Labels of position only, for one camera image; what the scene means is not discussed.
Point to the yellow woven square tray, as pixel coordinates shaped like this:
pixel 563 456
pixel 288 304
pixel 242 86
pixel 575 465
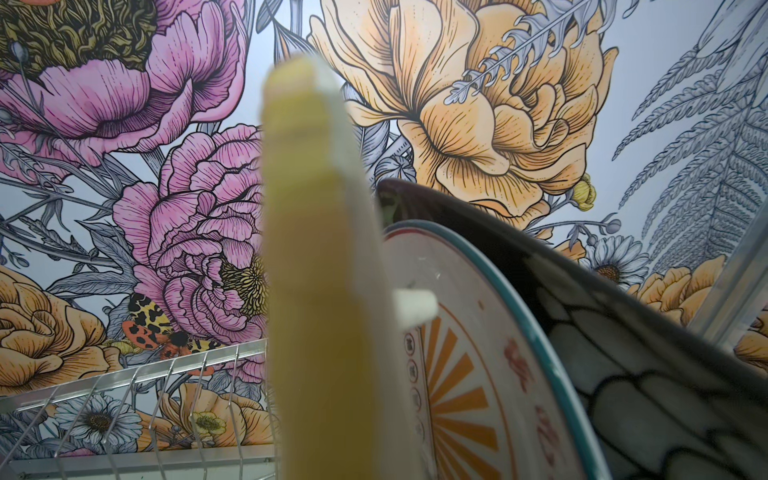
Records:
pixel 334 351

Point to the orange sunburst white plate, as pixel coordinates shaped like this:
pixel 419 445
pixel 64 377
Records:
pixel 491 398

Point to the steel wire dish rack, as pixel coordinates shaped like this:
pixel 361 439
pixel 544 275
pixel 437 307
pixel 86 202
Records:
pixel 199 419

